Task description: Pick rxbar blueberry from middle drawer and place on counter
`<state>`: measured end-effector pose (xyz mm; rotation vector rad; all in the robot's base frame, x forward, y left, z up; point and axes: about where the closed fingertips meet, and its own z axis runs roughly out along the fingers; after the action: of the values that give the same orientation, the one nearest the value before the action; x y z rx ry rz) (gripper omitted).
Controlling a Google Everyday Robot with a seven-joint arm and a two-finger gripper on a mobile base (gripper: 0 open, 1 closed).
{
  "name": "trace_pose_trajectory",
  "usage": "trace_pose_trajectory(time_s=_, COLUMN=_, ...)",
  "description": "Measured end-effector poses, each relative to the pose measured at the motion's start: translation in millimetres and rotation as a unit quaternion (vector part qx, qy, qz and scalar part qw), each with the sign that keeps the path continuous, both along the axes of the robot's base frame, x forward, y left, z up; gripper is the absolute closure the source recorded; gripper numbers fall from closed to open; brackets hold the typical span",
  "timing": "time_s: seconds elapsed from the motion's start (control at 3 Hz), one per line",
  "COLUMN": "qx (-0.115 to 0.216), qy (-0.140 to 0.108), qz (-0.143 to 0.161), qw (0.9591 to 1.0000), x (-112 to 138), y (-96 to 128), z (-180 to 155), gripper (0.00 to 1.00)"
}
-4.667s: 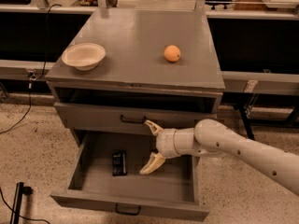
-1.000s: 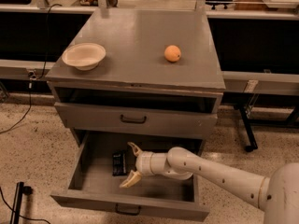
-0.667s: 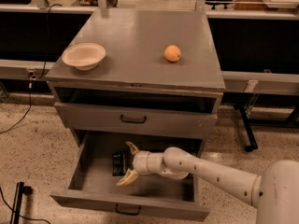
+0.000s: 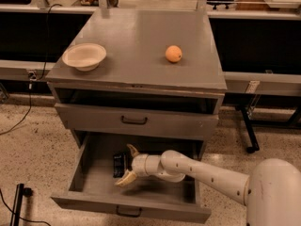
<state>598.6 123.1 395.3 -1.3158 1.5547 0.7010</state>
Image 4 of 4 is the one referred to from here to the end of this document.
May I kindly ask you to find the black stand bottom left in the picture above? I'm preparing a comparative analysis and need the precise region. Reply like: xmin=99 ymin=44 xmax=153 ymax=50
xmin=9 ymin=184 xmax=33 ymax=226

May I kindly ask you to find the black drawer handle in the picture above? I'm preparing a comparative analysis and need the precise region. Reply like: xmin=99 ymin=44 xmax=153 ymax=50
xmin=116 ymin=205 xmax=142 ymax=218
xmin=120 ymin=116 xmax=148 ymax=125

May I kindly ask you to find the white paper bowl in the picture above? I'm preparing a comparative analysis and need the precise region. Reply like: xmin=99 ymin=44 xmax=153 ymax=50
xmin=62 ymin=43 xmax=106 ymax=72

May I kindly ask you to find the open grey lower drawer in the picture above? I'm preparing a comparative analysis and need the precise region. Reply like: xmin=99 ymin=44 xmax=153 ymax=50
xmin=52 ymin=133 xmax=211 ymax=223

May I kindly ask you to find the black table leg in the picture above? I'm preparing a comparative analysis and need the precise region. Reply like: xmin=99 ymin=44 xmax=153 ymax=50
xmin=239 ymin=106 xmax=260 ymax=153

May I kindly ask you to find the black cable on floor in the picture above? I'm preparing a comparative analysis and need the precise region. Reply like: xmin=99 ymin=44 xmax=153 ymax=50
xmin=0 ymin=3 xmax=63 ymax=137

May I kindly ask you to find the grey drawer cabinet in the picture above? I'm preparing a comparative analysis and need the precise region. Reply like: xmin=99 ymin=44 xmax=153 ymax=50
xmin=44 ymin=8 xmax=228 ymax=149

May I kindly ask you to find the black drawer handle lower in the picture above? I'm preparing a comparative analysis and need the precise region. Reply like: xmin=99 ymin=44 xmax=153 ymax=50
xmin=116 ymin=205 xmax=142 ymax=218

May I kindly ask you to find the black drawer handle upper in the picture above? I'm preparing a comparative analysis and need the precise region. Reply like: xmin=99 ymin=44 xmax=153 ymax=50
xmin=120 ymin=116 xmax=148 ymax=125

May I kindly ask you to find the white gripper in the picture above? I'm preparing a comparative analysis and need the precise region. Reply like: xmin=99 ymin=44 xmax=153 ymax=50
xmin=115 ymin=144 xmax=148 ymax=187

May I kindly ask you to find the orange fruit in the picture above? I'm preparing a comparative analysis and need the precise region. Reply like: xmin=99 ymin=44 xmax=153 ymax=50
xmin=166 ymin=45 xmax=182 ymax=63

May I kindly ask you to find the dark blue snack bar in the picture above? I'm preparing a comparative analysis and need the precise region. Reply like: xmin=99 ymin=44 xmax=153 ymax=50
xmin=113 ymin=153 xmax=128 ymax=178

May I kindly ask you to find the closed grey drawer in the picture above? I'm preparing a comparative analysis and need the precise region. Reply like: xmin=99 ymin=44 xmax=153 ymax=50
xmin=55 ymin=104 xmax=218 ymax=140

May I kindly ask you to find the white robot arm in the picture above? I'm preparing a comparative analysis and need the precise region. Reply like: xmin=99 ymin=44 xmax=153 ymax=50
xmin=116 ymin=144 xmax=301 ymax=226

